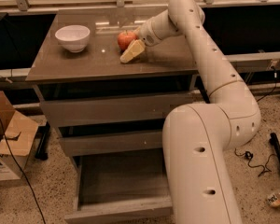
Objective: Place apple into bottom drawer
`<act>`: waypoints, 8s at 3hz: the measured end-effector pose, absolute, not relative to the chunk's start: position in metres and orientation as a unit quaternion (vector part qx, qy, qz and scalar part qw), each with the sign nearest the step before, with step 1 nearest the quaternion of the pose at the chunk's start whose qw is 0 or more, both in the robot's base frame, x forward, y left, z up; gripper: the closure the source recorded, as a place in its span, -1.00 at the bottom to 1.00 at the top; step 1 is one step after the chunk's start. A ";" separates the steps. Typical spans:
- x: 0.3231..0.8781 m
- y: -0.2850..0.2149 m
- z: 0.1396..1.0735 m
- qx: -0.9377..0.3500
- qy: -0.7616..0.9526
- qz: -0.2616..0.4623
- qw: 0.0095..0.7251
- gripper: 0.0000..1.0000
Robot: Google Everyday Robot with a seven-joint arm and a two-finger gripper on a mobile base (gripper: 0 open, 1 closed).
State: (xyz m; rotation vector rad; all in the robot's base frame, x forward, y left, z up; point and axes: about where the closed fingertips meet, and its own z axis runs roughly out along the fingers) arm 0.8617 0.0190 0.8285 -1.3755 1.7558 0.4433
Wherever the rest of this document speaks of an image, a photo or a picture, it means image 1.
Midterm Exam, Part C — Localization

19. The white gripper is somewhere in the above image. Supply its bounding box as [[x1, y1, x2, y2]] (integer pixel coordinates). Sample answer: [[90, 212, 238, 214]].
[[119, 22, 159, 63]]

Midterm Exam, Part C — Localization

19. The red apple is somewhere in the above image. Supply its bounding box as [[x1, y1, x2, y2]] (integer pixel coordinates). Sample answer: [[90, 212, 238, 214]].
[[117, 31, 137, 50]]

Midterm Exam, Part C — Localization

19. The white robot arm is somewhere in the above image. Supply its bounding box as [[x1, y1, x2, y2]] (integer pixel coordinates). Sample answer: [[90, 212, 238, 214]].
[[120, 0, 261, 224]]

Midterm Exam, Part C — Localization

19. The grey drawer cabinet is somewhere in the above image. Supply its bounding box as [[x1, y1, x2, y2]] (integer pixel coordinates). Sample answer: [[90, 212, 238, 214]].
[[25, 5, 203, 224]]

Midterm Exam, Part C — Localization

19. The grey top drawer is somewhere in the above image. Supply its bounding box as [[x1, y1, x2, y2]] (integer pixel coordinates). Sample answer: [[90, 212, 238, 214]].
[[40, 92, 193, 127]]

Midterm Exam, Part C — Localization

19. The grey middle drawer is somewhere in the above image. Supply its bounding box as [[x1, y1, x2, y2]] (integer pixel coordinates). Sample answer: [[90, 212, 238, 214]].
[[60, 130, 162, 156]]

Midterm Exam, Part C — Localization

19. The grey open bottom drawer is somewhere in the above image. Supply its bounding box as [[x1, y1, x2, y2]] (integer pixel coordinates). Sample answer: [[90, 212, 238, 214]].
[[64, 148, 172, 224]]

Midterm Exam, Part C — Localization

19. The white ceramic bowl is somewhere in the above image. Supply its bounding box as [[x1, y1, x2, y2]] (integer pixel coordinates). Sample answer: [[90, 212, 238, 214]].
[[55, 25, 91, 53]]

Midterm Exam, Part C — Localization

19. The black table leg foot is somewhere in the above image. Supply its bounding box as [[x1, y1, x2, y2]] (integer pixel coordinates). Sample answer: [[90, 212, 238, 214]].
[[35, 122, 50, 161]]

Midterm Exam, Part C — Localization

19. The brown cardboard box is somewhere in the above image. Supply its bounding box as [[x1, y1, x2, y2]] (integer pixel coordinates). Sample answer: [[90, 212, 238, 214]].
[[0, 91, 38, 181]]

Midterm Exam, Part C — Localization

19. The plastic bottle on floor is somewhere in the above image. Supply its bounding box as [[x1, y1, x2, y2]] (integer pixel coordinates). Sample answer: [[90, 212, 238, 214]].
[[267, 189, 280, 207]]

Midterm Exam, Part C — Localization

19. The black cable on left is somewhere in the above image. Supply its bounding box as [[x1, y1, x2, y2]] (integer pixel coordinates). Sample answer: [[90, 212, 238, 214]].
[[0, 101, 47, 224]]

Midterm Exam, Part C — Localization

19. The black power adapter with cable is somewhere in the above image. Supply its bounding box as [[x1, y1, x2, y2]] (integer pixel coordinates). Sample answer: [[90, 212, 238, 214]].
[[234, 65, 279, 177]]

